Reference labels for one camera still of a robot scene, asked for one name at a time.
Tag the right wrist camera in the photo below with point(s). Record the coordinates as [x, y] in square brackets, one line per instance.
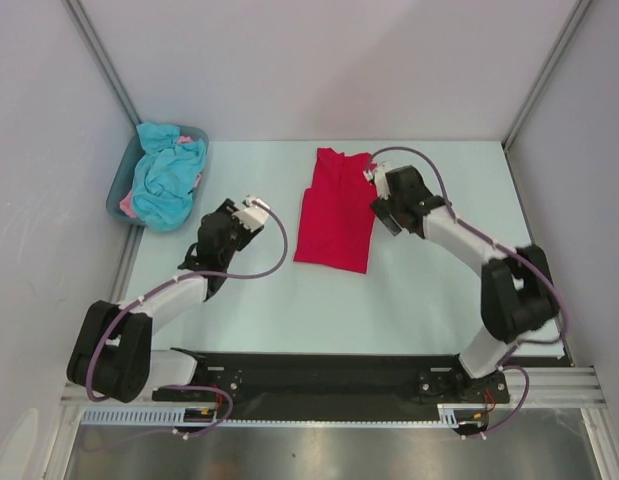
[375, 174]

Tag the grey plastic bin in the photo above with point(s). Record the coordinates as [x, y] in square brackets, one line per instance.
[158, 177]

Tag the cyan t shirt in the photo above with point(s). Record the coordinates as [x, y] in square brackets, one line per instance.
[164, 175]

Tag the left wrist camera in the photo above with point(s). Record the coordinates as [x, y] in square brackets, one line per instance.
[253, 213]

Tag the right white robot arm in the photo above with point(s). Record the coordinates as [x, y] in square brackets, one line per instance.
[516, 292]

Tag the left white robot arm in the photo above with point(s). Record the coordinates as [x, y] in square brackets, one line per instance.
[114, 357]

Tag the aluminium frame rail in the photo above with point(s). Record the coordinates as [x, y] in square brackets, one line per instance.
[548, 387]

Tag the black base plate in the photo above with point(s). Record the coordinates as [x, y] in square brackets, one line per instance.
[332, 388]

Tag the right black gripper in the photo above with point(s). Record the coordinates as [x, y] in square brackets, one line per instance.
[389, 210]

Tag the red t shirt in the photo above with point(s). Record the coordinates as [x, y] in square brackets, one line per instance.
[336, 221]

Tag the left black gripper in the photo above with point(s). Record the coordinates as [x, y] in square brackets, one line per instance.
[228, 207]

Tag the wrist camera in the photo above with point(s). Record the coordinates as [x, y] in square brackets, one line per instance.
[375, 174]
[253, 213]

